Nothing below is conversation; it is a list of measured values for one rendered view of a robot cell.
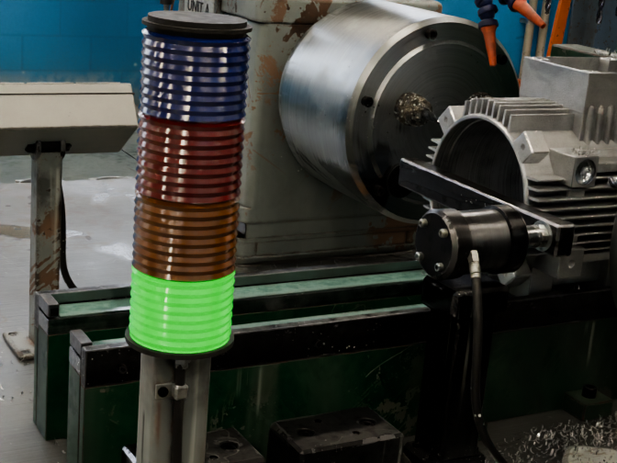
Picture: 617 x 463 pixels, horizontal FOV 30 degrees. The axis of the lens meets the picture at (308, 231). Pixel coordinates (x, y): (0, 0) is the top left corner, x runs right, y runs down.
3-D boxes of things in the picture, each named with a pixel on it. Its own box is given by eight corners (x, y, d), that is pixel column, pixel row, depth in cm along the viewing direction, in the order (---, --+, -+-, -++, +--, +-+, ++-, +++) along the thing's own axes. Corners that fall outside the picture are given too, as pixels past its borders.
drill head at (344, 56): (374, 158, 173) (391, -11, 166) (529, 228, 142) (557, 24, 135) (221, 164, 161) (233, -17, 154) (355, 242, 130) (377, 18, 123)
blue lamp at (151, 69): (218, 102, 68) (224, 25, 67) (264, 123, 63) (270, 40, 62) (122, 103, 65) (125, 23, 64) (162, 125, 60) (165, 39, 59)
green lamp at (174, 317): (206, 316, 72) (209, 247, 71) (247, 352, 67) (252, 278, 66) (114, 325, 69) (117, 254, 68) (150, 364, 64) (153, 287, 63)
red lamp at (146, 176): (214, 175, 69) (218, 102, 68) (258, 202, 64) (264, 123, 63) (119, 180, 66) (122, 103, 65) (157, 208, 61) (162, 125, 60)
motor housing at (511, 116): (554, 243, 135) (577, 82, 129) (674, 298, 119) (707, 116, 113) (411, 256, 125) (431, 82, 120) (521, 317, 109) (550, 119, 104)
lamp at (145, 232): (209, 247, 71) (214, 175, 69) (252, 278, 66) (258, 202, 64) (117, 254, 68) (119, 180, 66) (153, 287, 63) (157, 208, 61)
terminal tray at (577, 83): (599, 121, 127) (609, 56, 125) (669, 143, 118) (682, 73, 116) (512, 124, 121) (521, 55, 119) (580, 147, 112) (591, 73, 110)
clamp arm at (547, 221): (577, 256, 102) (417, 184, 123) (582, 223, 101) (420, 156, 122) (546, 259, 100) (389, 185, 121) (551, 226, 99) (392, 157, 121)
